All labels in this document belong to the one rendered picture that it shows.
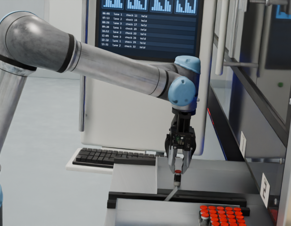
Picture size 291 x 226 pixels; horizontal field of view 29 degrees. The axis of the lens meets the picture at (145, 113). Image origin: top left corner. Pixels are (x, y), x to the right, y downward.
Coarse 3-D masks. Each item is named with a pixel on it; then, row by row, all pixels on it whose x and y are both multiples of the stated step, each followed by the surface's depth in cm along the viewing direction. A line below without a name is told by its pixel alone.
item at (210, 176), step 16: (160, 160) 188; (176, 160) 188; (192, 160) 188; (208, 160) 188; (160, 176) 180; (192, 176) 182; (208, 176) 183; (224, 176) 184; (240, 176) 184; (160, 192) 164; (176, 192) 164; (192, 192) 164; (208, 192) 164; (224, 192) 164; (240, 192) 172; (256, 192) 173
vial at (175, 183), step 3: (174, 174) 174; (177, 174) 173; (180, 174) 174; (174, 177) 174; (177, 177) 173; (180, 177) 173; (174, 180) 174; (177, 180) 173; (180, 180) 174; (174, 183) 174; (177, 183) 174; (180, 183) 174
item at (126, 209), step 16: (128, 208) 156; (144, 208) 156; (160, 208) 156; (176, 208) 156; (192, 208) 156; (224, 208) 156; (128, 224) 148; (144, 224) 149; (160, 224) 149; (176, 224) 150; (192, 224) 150
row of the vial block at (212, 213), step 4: (208, 208) 150; (212, 208) 150; (208, 212) 150; (212, 212) 148; (216, 212) 148; (212, 216) 145; (216, 216) 145; (212, 220) 143; (216, 220) 143; (208, 224) 149; (212, 224) 141; (216, 224) 141
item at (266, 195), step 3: (264, 177) 142; (264, 180) 141; (261, 183) 144; (264, 183) 141; (267, 183) 138; (261, 186) 144; (264, 186) 141; (267, 186) 138; (261, 189) 144; (267, 189) 138; (261, 192) 144; (264, 192) 141; (267, 192) 137; (261, 195) 143; (264, 195) 140; (267, 195) 137; (267, 198) 137; (264, 201) 140; (267, 201) 137; (267, 204) 137
